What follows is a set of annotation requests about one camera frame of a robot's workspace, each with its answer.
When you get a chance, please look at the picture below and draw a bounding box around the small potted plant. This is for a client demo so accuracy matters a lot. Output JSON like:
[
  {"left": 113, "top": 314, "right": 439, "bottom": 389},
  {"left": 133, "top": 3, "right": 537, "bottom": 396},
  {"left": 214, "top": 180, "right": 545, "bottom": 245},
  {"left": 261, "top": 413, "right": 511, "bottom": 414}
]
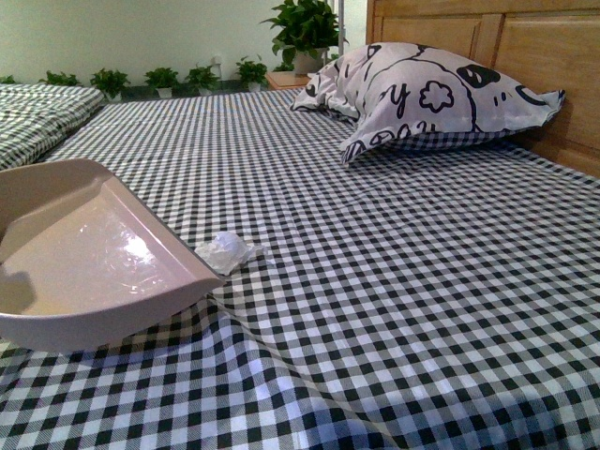
[
  {"left": 236, "top": 55, "right": 268, "bottom": 93},
  {"left": 186, "top": 66, "right": 219, "bottom": 97},
  {"left": 38, "top": 70, "right": 81, "bottom": 86},
  {"left": 0, "top": 75, "right": 17, "bottom": 84},
  {"left": 90, "top": 68, "right": 130, "bottom": 102},
  {"left": 144, "top": 67, "right": 178, "bottom": 98}
]

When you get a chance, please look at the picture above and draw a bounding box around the wooden bed headboard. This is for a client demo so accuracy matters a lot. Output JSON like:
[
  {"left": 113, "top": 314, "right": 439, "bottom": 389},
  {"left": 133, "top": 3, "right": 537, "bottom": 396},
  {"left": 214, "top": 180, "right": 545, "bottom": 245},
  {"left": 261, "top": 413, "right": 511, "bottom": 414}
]
[{"left": 366, "top": 1, "right": 599, "bottom": 176}]

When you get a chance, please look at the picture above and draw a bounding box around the small far wooden nightstand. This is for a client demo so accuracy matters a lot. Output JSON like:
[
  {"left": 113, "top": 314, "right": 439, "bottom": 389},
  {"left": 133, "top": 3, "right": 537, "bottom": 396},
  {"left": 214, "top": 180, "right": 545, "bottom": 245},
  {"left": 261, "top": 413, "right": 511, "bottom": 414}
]
[{"left": 265, "top": 71, "right": 310, "bottom": 90}]

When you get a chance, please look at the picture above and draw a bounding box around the white cartoon print pillow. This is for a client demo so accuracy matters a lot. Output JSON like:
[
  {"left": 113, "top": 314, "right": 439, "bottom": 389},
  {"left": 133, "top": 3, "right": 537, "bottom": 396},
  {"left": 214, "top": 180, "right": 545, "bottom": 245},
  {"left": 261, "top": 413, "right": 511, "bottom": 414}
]
[{"left": 291, "top": 42, "right": 565, "bottom": 164}]

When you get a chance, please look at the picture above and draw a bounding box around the large potted green plant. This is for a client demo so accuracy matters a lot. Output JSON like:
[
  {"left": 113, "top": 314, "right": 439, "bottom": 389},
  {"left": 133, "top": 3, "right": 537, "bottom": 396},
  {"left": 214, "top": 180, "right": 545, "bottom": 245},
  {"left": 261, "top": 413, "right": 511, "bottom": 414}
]
[{"left": 262, "top": 0, "right": 338, "bottom": 75}]

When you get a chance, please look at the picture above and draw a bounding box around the beige plastic dustpan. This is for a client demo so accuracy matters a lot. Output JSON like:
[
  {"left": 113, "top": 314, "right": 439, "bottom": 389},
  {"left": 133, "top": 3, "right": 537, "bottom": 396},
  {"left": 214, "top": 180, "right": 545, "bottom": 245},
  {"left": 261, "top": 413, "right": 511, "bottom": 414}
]
[{"left": 1, "top": 159, "right": 223, "bottom": 353}]

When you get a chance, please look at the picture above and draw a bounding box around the black white checkered bed sheet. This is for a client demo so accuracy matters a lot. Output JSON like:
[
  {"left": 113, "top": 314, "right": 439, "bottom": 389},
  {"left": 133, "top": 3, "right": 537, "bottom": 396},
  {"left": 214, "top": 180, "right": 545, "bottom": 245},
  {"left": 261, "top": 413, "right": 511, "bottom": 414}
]
[{"left": 1, "top": 91, "right": 599, "bottom": 449}]

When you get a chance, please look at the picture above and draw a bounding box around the folded checkered blanket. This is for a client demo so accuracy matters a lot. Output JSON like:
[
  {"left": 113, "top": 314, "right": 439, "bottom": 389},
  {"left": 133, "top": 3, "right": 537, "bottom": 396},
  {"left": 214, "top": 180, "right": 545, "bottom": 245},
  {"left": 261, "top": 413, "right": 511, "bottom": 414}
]
[{"left": 1, "top": 83, "right": 104, "bottom": 170}]

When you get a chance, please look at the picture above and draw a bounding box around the white floor lamp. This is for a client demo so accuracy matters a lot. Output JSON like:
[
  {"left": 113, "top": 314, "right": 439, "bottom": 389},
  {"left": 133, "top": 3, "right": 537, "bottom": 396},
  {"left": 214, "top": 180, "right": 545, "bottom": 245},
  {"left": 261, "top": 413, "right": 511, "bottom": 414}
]
[{"left": 325, "top": 0, "right": 347, "bottom": 60}]

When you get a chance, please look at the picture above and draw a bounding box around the white wall socket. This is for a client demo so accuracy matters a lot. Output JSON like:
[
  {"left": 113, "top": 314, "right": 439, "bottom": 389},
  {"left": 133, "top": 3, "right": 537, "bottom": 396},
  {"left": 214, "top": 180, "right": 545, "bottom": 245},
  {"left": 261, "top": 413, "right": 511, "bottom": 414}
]
[{"left": 211, "top": 55, "right": 222, "bottom": 69}]

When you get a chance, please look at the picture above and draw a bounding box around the crumpled white tissue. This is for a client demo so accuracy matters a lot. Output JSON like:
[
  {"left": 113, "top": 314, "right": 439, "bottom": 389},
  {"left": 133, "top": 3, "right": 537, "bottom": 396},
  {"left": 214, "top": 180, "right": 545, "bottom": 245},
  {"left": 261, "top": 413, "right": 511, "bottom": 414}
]
[{"left": 194, "top": 232, "right": 266, "bottom": 276}]

